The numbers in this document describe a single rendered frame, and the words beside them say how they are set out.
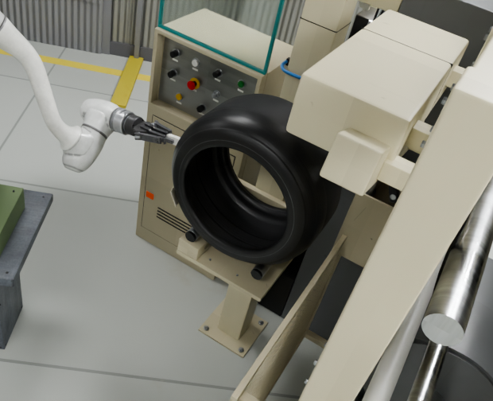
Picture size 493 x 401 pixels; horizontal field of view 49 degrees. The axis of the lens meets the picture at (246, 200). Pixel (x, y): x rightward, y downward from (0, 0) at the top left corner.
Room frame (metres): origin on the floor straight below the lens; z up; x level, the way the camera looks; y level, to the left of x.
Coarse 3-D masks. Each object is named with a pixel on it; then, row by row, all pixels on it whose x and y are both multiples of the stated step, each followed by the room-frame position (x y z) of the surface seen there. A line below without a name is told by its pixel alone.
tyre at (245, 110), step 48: (240, 96) 1.59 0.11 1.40; (192, 144) 1.41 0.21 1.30; (240, 144) 1.36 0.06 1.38; (288, 144) 1.36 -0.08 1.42; (192, 192) 1.53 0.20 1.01; (240, 192) 1.63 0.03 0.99; (288, 192) 1.29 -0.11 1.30; (336, 192) 1.42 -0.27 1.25; (240, 240) 1.46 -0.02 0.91; (288, 240) 1.27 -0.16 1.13
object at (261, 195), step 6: (240, 180) 1.76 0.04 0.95; (246, 186) 1.73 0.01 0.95; (252, 186) 1.73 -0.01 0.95; (252, 192) 1.71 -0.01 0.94; (258, 192) 1.71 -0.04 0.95; (264, 192) 1.72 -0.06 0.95; (258, 198) 1.70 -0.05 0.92; (264, 198) 1.69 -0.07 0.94; (270, 198) 1.69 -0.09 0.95; (276, 198) 1.70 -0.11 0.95; (270, 204) 1.68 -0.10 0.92; (276, 204) 1.68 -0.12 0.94; (282, 204) 1.67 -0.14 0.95
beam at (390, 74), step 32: (384, 32) 1.43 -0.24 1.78; (416, 32) 1.49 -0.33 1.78; (320, 64) 1.13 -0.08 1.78; (352, 64) 1.17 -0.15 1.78; (384, 64) 1.22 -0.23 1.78; (416, 64) 1.27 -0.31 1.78; (448, 64) 1.33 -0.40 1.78; (320, 96) 1.05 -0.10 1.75; (352, 96) 1.03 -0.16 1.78; (384, 96) 1.06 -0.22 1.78; (416, 96) 1.10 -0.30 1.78; (288, 128) 1.06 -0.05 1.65; (320, 128) 1.04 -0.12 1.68; (352, 128) 1.02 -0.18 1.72; (384, 128) 0.99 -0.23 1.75
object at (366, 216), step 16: (368, 192) 1.55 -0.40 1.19; (384, 192) 1.69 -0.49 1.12; (400, 192) 1.67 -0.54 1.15; (352, 208) 1.53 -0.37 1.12; (368, 208) 1.51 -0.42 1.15; (384, 208) 1.50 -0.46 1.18; (352, 224) 1.52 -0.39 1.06; (368, 224) 1.51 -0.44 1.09; (384, 224) 1.49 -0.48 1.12; (336, 240) 1.53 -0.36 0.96; (352, 240) 1.52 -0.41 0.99; (368, 240) 1.50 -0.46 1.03; (352, 256) 1.51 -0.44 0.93; (368, 256) 1.49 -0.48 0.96
